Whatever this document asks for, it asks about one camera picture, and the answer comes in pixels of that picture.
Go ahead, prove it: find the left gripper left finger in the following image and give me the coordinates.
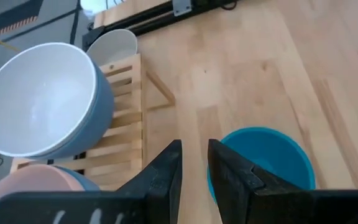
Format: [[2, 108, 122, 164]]
[[0, 139, 183, 224]]

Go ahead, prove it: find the black hazard-striped floor strip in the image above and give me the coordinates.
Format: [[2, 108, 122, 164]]
[[0, 0, 45, 40]]

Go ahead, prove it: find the translucent orange bowl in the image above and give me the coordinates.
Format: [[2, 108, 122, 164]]
[[0, 164, 85, 224]]

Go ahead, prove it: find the light blue bowl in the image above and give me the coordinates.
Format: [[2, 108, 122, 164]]
[[54, 166, 101, 192]]

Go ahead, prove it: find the teal bowl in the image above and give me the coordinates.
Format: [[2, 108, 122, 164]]
[[206, 126, 316, 203]]

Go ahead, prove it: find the white bowl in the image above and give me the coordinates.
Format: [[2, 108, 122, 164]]
[[0, 42, 98, 158]]

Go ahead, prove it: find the slatted bamboo shelf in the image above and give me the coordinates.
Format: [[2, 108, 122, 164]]
[[9, 53, 177, 192]]

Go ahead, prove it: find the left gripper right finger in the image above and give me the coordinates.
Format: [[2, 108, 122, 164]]
[[206, 138, 358, 224]]

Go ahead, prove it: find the beige bowl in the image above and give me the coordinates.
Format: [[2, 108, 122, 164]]
[[86, 29, 139, 67]]

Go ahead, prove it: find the black aluminium table frame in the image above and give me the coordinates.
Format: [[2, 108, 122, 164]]
[[81, 0, 239, 52]]

